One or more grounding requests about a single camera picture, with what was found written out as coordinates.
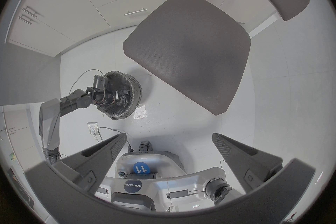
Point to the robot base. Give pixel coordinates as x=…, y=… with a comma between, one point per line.
x=147, y=160

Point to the black plastic bag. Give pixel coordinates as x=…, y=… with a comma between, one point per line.
x=128, y=94

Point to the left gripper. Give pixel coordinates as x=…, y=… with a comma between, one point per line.
x=111, y=97

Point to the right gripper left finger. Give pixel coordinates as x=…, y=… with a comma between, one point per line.
x=105, y=156

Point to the dark grey white-legged chair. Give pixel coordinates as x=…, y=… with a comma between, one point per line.
x=189, y=47

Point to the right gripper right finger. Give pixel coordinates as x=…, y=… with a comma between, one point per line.
x=236, y=157

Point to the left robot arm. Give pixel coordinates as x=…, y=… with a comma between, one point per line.
x=49, y=123

